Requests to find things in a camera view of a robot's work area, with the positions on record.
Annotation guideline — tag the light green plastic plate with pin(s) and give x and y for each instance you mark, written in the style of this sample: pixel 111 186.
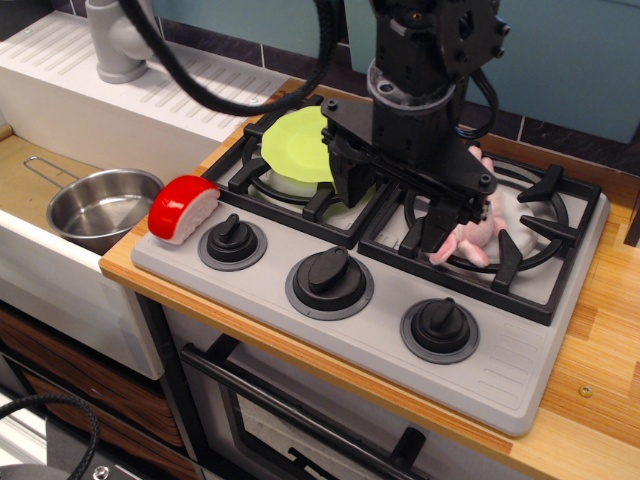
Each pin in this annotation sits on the light green plastic plate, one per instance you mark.
pixel 294 150

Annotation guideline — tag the black oven door handle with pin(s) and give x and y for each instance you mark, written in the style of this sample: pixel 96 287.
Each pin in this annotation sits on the black oven door handle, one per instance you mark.
pixel 214 364

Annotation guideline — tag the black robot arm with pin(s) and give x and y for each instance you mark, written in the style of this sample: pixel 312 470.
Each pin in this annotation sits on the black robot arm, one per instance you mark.
pixel 427 52

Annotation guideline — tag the black burner grate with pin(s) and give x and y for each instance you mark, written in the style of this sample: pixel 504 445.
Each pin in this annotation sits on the black burner grate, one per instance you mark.
pixel 322 221
pixel 536 268

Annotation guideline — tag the white toy sink unit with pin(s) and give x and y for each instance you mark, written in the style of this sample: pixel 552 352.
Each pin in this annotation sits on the white toy sink unit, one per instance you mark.
pixel 59 121

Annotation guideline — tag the grey toy faucet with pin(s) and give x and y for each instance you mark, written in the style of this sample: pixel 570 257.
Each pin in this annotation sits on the grey toy faucet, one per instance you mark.
pixel 121 51

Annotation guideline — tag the wooden drawer front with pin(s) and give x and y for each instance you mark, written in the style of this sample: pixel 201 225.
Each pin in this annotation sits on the wooden drawer front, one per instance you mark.
pixel 136 422

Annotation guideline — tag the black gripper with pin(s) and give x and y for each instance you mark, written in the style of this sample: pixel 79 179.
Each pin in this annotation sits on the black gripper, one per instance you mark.
pixel 422 153

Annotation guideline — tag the black right stove knob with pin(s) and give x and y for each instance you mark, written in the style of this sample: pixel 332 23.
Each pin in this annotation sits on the black right stove knob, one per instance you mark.
pixel 440 331

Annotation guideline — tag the black middle stove knob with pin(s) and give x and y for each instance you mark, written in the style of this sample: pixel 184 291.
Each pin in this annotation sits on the black middle stove knob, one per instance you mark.
pixel 329 286

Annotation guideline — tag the black left burner grate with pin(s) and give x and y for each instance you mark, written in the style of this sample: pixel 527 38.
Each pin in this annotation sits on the black left burner grate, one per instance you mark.
pixel 322 221

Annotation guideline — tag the toy oven door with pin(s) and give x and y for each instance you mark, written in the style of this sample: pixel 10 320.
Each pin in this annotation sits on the toy oven door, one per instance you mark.
pixel 277 422

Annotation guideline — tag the black left stove knob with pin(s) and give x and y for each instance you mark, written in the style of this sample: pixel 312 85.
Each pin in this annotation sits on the black left stove knob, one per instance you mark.
pixel 232 245

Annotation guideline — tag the grey toy stove top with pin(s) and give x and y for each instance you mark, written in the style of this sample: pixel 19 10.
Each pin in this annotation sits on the grey toy stove top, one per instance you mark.
pixel 501 384

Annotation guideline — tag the black right burner grate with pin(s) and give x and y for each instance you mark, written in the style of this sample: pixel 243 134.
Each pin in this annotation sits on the black right burner grate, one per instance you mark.
pixel 536 268

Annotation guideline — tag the small steel pot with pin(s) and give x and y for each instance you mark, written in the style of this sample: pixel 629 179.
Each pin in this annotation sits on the small steel pot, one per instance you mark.
pixel 97 210

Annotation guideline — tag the black stove knob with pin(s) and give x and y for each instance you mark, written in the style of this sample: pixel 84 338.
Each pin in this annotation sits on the black stove knob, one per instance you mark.
pixel 440 331
pixel 329 286
pixel 232 245

